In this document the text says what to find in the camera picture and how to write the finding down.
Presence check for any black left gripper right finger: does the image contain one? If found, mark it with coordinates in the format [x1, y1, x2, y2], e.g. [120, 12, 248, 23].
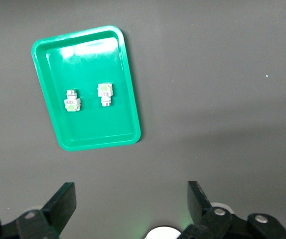
[180, 181, 286, 239]

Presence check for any green and white push button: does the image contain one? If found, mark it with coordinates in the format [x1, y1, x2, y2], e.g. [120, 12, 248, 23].
[97, 83, 115, 108]
[63, 88, 81, 112]

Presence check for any green plastic tray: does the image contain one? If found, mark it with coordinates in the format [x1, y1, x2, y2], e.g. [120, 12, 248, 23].
[30, 25, 142, 152]

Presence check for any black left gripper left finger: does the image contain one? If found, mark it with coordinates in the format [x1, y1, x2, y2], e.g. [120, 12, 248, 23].
[0, 182, 78, 239]

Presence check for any dark gray table mat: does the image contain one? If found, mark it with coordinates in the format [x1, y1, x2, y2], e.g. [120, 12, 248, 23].
[0, 0, 286, 239]

